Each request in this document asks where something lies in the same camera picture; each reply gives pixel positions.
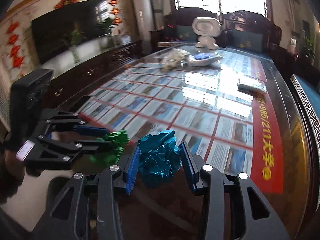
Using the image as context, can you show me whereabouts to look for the teal paper ball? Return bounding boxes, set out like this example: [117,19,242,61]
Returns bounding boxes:
[138,130,182,188]

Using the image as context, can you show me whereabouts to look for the green paper ball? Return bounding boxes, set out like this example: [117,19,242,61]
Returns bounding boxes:
[89,129,129,168]

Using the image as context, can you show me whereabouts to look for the person left hand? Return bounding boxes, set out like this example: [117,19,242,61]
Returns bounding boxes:
[0,149,43,203]

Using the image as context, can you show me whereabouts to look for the dark wooden tv cabinet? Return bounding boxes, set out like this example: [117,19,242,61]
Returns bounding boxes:
[42,40,142,108]

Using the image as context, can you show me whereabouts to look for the clear bag of white items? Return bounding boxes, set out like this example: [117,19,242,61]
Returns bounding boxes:
[161,48,190,68]

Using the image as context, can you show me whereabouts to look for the black television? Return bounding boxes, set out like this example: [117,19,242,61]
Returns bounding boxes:
[31,0,110,64]

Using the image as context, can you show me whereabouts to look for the white tray with blue cloth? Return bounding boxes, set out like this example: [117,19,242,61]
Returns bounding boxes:
[187,52,223,66]

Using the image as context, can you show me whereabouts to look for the red paper lantern decorations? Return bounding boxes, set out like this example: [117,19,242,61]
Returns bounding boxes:
[108,0,122,25]

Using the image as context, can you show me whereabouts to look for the white toy robot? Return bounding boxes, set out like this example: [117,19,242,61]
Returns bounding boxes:
[191,17,221,50]

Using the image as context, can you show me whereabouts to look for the white standing air conditioner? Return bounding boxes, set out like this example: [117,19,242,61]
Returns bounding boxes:
[133,0,154,54]

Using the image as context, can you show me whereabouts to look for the far wooden armchair set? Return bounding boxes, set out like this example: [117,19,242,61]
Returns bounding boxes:
[151,7,282,53]

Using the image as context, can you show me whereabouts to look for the potted green plant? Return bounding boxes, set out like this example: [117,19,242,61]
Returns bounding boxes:
[302,37,315,59]

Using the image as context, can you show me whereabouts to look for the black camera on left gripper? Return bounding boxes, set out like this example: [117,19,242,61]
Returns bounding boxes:
[10,68,53,145]

